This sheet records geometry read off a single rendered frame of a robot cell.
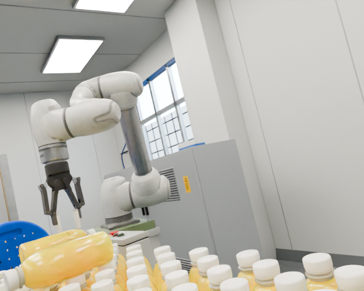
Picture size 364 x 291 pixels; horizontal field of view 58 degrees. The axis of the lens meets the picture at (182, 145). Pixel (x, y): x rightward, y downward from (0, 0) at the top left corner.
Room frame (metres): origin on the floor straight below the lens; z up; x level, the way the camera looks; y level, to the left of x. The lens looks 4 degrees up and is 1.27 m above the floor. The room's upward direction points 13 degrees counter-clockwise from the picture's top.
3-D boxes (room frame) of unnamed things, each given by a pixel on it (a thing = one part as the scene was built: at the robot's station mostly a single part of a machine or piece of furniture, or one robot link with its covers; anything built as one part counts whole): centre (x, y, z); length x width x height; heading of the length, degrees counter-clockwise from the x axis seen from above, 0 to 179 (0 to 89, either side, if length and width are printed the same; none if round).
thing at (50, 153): (1.08, 0.42, 1.42); 0.09 x 0.09 x 0.06
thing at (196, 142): (3.05, -0.08, 1.48); 0.24 x 0.12 x 0.08; 42
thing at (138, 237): (1.17, 0.28, 1.05); 0.20 x 0.10 x 0.10; 41
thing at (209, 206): (3.73, 0.34, 0.72); 2.15 x 0.54 x 1.45; 34
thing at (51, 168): (1.08, 0.42, 1.35); 0.08 x 0.07 x 0.09; 131
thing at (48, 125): (1.08, 0.41, 1.53); 0.13 x 0.11 x 0.16; 87
